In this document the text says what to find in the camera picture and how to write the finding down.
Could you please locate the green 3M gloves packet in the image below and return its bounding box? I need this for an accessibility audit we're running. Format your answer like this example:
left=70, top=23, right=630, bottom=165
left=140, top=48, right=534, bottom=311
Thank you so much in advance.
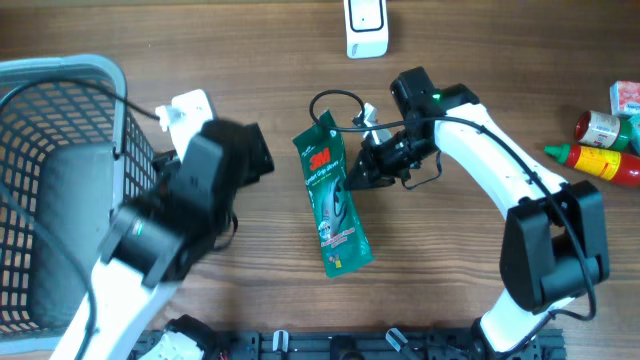
left=293, top=111, right=374, bottom=278

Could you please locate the green lid jar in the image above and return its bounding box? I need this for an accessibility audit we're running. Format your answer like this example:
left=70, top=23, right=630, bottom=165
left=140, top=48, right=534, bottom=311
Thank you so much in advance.
left=574, top=111, right=632, bottom=151

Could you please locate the red sauce bottle yellow label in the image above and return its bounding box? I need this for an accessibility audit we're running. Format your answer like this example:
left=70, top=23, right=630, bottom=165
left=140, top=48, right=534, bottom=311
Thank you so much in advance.
left=544, top=144, right=639, bottom=187

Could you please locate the small orange snack packet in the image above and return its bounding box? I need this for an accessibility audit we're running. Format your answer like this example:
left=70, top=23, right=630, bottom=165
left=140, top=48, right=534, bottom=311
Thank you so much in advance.
left=609, top=81, right=640, bottom=117

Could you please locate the teal wet wipes packet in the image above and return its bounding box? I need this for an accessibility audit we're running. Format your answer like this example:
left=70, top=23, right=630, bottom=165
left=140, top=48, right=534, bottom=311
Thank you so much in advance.
left=628, top=115, right=640, bottom=155

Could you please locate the grey plastic mesh basket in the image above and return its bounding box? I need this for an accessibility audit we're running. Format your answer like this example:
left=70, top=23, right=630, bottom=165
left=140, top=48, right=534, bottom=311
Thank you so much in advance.
left=1, top=54, right=156, bottom=355

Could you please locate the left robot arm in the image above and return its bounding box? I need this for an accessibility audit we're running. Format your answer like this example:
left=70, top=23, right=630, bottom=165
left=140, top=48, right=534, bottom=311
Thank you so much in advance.
left=52, top=119, right=274, bottom=359

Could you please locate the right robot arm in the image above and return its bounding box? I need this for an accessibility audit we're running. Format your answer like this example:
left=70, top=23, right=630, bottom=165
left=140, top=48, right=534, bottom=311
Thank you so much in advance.
left=347, top=67, right=610, bottom=359

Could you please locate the white barcode scanner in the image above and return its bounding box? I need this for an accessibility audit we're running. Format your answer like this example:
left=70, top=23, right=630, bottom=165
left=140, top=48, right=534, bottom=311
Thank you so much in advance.
left=343, top=0, right=389, bottom=59

